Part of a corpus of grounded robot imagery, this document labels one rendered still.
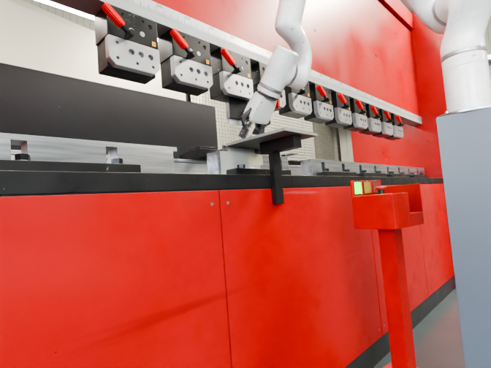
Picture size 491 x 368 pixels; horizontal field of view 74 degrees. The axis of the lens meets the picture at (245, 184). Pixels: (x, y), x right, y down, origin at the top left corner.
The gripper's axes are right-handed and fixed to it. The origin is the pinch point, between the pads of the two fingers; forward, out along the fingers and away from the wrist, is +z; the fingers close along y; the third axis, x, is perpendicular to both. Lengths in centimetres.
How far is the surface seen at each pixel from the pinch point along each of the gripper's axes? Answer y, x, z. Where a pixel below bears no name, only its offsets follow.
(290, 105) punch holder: -29.4, -11.7, -11.2
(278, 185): 1.1, 22.1, 7.4
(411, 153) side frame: -214, -14, 2
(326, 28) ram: -67, -42, -48
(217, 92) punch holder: 10.2, -13.2, -8.7
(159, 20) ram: 34.5, -20.6, -23.3
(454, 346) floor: -101, 92, 58
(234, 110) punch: 2.8, -9.0, -4.8
